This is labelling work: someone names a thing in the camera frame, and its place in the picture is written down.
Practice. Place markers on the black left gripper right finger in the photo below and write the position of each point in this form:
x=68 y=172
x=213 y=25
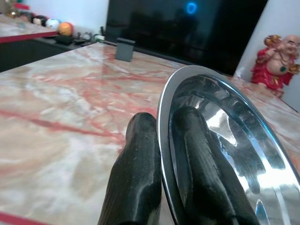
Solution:
x=201 y=168

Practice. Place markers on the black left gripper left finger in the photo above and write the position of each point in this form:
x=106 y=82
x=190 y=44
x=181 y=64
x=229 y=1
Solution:
x=134 y=168

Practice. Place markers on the shiny steel plate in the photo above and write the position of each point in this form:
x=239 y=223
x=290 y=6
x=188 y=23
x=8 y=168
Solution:
x=234 y=131

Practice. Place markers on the small dark grey box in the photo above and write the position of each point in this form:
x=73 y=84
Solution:
x=125 y=50

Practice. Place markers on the red laughing Buddha figurine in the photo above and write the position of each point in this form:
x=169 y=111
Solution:
x=273 y=63

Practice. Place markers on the white and green small bottle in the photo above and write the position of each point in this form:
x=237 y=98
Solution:
x=99 y=37

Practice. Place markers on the black television screen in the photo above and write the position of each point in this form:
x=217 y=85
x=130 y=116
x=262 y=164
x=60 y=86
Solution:
x=178 y=30

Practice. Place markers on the orange ball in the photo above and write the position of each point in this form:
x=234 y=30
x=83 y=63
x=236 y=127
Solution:
x=65 y=28

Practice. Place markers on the black low cabinet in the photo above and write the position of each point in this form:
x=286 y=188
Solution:
x=25 y=52

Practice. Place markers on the white ball toy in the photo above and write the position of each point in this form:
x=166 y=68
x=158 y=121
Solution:
x=52 y=23

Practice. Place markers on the black and white plush toy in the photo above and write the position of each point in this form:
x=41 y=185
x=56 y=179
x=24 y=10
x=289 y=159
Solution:
x=38 y=20

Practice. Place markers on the marble shelf with red edge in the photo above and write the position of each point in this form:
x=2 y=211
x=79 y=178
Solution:
x=21 y=30

